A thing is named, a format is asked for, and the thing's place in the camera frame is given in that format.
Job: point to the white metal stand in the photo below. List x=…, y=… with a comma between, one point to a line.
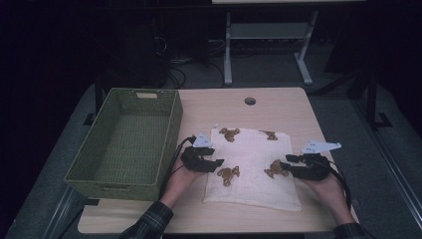
x=265, y=30

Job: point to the metal floor rail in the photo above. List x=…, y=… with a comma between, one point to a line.
x=391, y=156
x=63, y=212

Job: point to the white cloth with brown print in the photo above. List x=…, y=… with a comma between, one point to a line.
x=252, y=186

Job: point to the person's right hand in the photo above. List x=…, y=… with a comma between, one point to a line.
x=333, y=199

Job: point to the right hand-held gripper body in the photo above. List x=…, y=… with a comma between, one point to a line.
x=315, y=169

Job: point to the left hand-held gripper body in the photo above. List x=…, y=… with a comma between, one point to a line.
x=194, y=161

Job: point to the black metal stand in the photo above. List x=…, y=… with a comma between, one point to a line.
x=372, y=99
x=98, y=96

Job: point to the green woven basket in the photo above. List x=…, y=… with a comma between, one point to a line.
x=132, y=139

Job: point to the person's left hand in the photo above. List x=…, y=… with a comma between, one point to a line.
x=180, y=186

